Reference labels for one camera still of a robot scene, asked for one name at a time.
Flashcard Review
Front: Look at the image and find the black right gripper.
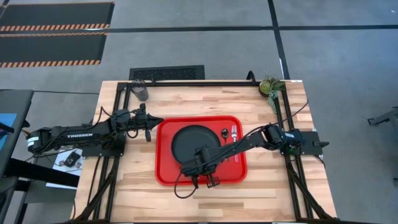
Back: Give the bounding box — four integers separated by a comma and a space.
180, 146, 223, 190

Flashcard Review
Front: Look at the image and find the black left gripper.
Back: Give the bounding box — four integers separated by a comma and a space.
134, 102, 165, 143

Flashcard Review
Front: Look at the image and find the black round plate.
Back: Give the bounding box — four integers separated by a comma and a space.
170, 124, 223, 166

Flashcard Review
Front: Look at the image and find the red plastic tray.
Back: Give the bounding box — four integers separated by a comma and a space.
154, 115, 249, 187

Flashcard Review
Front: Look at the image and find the red plastic fork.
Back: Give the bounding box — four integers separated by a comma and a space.
230, 124, 240, 164

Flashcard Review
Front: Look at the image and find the dark translucent cup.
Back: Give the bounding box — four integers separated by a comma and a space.
132, 80, 149, 102

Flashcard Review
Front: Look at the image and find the black floor vent grate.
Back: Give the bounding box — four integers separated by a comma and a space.
129, 64, 206, 81

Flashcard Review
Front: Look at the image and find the small black controller device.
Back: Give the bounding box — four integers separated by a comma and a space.
63, 151, 82, 168

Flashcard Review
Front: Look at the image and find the small green potted plant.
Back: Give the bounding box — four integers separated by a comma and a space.
259, 77, 287, 114

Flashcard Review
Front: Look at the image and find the white paper sheet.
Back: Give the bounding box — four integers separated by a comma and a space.
45, 149, 84, 190

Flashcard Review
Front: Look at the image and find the black desk crossbar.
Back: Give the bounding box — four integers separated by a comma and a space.
4, 157, 80, 189

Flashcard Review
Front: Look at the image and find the black mat with orange stripes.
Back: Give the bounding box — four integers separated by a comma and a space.
0, 1, 116, 33
0, 32, 108, 69

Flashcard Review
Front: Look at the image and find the dark grey desk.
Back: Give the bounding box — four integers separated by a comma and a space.
0, 89, 34, 179

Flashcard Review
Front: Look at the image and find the blue flat item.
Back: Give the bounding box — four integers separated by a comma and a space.
0, 113, 17, 151

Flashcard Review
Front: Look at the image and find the grey tripod stand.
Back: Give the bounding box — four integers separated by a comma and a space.
367, 106, 398, 128

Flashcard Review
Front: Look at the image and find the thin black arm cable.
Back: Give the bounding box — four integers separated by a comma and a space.
173, 98, 309, 200

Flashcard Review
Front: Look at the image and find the black aluminium table frame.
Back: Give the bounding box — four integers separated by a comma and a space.
70, 80, 340, 224

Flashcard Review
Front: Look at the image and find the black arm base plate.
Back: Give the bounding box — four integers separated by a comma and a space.
81, 144, 125, 158
279, 129, 330, 157

